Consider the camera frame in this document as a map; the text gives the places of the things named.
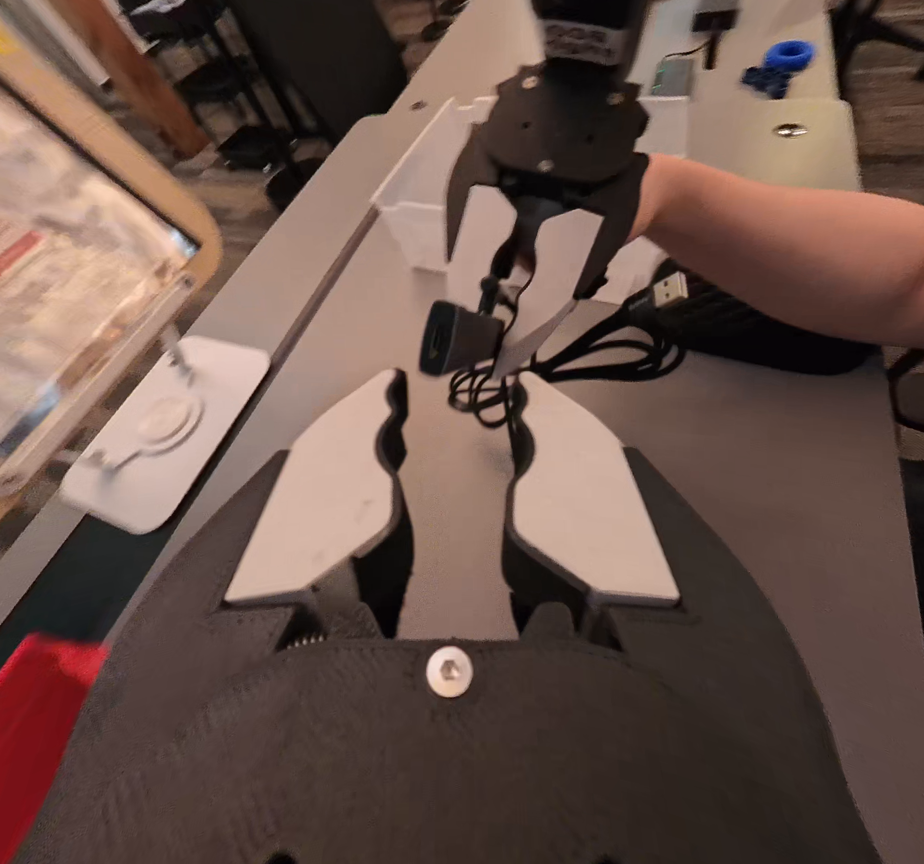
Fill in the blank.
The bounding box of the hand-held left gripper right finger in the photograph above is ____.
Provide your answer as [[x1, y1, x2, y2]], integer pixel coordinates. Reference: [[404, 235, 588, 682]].
[[503, 371, 682, 606]]

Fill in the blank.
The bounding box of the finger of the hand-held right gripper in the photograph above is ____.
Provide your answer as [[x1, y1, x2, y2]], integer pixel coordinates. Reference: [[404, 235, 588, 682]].
[[489, 210, 603, 381], [453, 185, 522, 280]]

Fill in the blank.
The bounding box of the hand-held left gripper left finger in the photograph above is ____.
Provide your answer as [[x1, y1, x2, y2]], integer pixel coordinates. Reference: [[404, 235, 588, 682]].
[[224, 369, 414, 605]]

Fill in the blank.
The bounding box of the translucent white plastic bin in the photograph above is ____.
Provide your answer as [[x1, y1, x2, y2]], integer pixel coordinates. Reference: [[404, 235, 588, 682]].
[[370, 95, 688, 282]]

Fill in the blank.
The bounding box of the dark grey port adapter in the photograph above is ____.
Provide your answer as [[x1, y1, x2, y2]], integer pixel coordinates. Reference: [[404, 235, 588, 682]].
[[419, 243, 531, 379]]

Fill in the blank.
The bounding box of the black braided usb-c cable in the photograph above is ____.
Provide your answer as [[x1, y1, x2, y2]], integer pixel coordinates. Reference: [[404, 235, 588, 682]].
[[448, 265, 693, 433]]

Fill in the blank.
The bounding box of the red plastic bin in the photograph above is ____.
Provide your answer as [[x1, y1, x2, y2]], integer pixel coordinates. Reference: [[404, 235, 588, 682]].
[[0, 633, 111, 864]]

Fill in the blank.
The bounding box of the person's right forearm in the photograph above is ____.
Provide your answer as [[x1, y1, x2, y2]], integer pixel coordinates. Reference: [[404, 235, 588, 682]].
[[627, 153, 924, 350]]

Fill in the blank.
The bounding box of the small grey device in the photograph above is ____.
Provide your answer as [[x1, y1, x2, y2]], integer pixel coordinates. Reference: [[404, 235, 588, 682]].
[[652, 57, 695, 97]]

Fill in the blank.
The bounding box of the small dark grey box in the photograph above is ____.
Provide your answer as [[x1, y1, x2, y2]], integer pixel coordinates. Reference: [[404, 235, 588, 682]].
[[692, 0, 746, 33]]

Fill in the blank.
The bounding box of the blue tape roll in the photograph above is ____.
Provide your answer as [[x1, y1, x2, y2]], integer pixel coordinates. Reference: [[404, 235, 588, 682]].
[[742, 39, 818, 98]]

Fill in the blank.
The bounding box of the black office chair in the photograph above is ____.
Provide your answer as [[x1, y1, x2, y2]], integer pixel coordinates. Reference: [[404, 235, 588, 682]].
[[193, 0, 407, 144]]

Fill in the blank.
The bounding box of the document stand with instruction sheet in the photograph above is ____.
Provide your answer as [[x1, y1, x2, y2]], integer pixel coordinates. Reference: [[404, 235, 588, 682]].
[[0, 12, 274, 536]]

